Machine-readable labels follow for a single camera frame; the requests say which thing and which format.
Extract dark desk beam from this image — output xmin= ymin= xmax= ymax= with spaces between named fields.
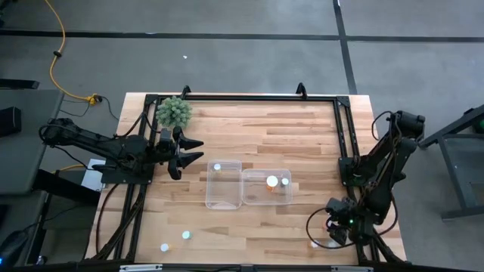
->
xmin=32 ymin=168 xmax=102 ymax=207

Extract black flat bar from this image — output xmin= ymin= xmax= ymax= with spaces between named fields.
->
xmin=0 ymin=78 xmax=41 ymax=91

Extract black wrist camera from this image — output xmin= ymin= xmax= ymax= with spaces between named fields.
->
xmin=343 ymin=213 xmax=359 ymax=231
xmin=158 ymin=128 xmax=174 ymax=150

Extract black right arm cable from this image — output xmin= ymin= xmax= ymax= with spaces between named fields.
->
xmin=305 ymin=209 xmax=358 ymax=250

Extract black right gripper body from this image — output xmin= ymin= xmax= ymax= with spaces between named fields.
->
xmin=324 ymin=196 xmax=356 ymax=231

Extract silver bracket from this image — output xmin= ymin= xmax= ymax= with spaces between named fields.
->
xmin=119 ymin=264 xmax=163 ymax=272
xmin=330 ymin=265 xmax=374 ymax=272

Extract large amber pill bottle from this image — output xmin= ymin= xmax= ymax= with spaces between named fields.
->
xmin=264 ymin=175 xmax=280 ymax=193

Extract grey side table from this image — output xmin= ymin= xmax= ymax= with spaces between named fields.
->
xmin=0 ymin=88 xmax=64 ymax=196

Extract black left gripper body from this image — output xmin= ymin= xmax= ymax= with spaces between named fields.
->
xmin=166 ymin=126 xmax=185 ymax=181

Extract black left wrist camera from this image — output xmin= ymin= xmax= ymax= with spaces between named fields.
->
xmin=158 ymin=128 xmax=174 ymax=150

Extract black aluminium table frame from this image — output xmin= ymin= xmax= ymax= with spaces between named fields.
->
xmin=85 ymin=92 xmax=408 ymax=272

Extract black metal stand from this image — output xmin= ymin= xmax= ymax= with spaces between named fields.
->
xmin=417 ymin=104 xmax=484 ymax=221

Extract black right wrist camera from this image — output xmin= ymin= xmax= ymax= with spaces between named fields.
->
xmin=343 ymin=213 xmax=359 ymax=231

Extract black power cable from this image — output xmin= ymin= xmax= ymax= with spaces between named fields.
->
xmin=60 ymin=94 xmax=120 ymax=122

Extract black box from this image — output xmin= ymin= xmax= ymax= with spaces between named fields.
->
xmin=0 ymin=106 xmax=23 ymax=138

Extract yellow extension cable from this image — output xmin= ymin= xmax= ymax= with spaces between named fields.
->
xmin=55 ymin=163 xmax=87 ymax=174
xmin=44 ymin=0 xmax=100 ymax=105

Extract white paper sheet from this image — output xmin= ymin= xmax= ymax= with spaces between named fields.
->
xmin=80 ymin=157 xmax=107 ymax=193

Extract green artificial succulent plant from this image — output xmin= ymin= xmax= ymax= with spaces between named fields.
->
xmin=155 ymin=95 xmax=194 ymax=130

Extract clear plastic bin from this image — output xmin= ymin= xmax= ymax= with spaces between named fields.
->
xmin=240 ymin=168 xmax=294 ymax=207
xmin=204 ymin=159 xmax=244 ymax=211

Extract black rounded device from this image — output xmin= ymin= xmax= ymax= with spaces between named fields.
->
xmin=0 ymin=230 xmax=31 ymax=267

